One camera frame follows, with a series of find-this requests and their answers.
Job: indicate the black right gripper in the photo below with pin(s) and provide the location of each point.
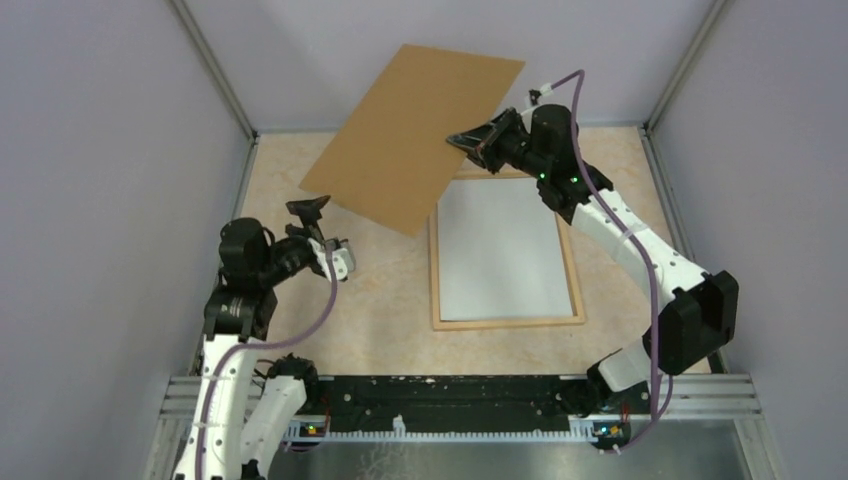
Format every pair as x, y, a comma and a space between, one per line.
489, 136

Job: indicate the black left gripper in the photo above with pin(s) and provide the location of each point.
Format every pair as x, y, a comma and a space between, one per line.
309, 211

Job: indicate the brown cardboard backing board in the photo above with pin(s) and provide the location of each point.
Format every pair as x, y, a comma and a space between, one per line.
390, 162

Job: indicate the printed colour photo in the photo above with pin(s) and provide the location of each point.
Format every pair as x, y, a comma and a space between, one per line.
503, 252

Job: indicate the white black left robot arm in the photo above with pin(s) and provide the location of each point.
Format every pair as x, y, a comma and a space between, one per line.
228, 440

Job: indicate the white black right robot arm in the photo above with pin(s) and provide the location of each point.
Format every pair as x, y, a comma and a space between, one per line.
693, 312

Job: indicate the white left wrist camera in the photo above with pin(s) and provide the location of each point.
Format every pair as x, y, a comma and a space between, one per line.
342, 262

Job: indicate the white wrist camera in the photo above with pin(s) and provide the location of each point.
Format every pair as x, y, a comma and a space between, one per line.
535, 95
342, 262

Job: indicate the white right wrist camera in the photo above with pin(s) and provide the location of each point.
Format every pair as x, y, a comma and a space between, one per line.
535, 95

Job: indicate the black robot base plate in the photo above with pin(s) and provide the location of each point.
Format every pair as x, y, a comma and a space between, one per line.
547, 393

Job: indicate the aluminium rail front edge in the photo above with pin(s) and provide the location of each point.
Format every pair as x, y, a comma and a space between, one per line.
394, 424

